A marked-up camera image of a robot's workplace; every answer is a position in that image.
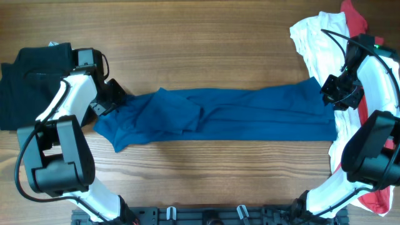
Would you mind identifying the white t-shirt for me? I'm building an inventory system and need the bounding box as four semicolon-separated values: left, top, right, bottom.
289;11;394;217

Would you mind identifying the red t-shirt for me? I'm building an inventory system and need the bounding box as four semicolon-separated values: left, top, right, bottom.
331;0;395;215

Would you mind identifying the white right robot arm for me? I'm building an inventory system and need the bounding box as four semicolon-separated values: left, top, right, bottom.
297;34;399;222

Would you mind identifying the blue polo shirt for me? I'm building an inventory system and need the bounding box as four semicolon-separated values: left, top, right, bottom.
94;78;338;152

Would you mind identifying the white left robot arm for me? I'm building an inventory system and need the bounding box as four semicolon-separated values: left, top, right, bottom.
14;74;137;224

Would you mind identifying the folded black garment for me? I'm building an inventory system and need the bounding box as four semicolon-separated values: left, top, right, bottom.
1;42;76;131

